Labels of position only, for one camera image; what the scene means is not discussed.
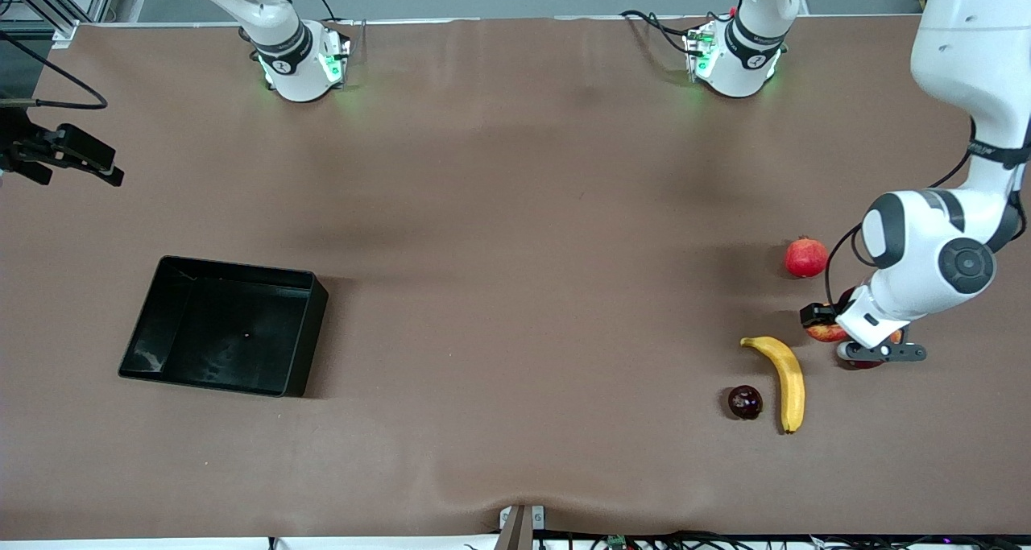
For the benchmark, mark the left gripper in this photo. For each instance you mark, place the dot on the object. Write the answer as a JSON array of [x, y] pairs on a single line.
[[820, 315]]

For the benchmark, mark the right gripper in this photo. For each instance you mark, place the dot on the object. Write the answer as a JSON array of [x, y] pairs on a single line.
[[18, 149]]

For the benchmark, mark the red yellow apple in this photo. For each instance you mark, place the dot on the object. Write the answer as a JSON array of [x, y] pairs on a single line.
[[826, 335]]

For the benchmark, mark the yellow banana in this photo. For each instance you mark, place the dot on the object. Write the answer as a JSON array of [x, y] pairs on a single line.
[[791, 381]]

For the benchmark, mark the black plastic box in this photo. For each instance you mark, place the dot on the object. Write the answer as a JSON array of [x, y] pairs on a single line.
[[225, 324]]

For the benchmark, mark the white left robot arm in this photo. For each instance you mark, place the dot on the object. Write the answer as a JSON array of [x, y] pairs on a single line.
[[966, 51]]

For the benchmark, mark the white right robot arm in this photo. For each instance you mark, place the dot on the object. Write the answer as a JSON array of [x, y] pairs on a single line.
[[282, 59]]

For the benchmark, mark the red pomegranate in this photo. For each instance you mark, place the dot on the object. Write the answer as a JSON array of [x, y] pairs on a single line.
[[806, 258]]

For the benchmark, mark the red yellow mango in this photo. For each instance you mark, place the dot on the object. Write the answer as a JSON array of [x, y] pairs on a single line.
[[863, 365]]

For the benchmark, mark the dark purple round fruit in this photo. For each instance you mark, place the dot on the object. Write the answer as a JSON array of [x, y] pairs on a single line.
[[745, 403]]

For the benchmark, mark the small green circuit board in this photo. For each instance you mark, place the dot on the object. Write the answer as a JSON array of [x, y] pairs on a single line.
[[616, 540]]

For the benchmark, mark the brown table cover sheet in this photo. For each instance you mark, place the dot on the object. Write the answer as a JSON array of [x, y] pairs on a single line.
[[483, 421]]

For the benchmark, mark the metal bracket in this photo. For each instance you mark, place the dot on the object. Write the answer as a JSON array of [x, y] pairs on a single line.
[[519, 530]]

